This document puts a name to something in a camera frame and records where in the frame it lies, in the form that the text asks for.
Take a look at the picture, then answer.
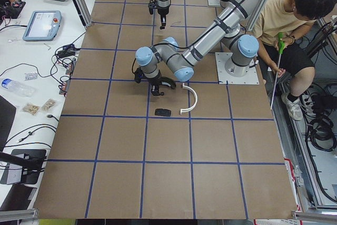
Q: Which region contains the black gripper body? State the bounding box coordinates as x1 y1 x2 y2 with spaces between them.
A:
157 6 169 17
146 73 162 91

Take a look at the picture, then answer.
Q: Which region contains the green brake shoe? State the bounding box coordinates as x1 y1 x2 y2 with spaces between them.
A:
161 76 176 90

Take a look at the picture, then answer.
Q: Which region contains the black brake pad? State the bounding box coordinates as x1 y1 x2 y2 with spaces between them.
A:
154 108 172 117

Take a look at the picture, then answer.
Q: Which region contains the white curved plastic arc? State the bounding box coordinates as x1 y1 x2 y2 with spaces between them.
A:
179 82 199 115

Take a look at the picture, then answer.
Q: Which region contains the black power adapter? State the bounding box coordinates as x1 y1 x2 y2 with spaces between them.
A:
56 44 80 58

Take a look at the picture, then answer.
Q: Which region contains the teach pendant near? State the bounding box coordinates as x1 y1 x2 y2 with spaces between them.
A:
23 11 62 42

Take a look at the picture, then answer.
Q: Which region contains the person in beige shirt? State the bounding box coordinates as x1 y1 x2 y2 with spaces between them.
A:
252 0 336 121

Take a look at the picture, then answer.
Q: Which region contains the plastic water bottle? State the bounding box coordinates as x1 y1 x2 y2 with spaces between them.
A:
1 79 36 97

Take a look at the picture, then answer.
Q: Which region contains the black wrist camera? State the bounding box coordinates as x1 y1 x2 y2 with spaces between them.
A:
134 67 143 84

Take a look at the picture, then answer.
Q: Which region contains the green handled long stick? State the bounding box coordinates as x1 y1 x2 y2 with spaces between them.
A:
271 32 285 109

